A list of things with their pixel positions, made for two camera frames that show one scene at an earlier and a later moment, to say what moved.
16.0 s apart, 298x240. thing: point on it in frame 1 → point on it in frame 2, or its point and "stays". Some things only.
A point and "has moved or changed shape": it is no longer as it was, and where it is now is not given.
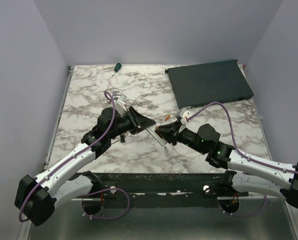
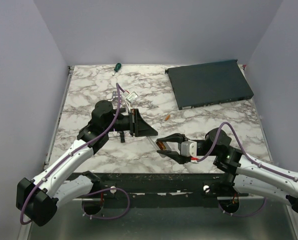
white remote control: [152, 130] has moved or changed shape
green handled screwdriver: [117, 67] stays
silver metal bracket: [114, 95] stays
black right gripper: [168, 134] → [177, 138]
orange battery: [167, 118] stays
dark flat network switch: [219, 82] stays
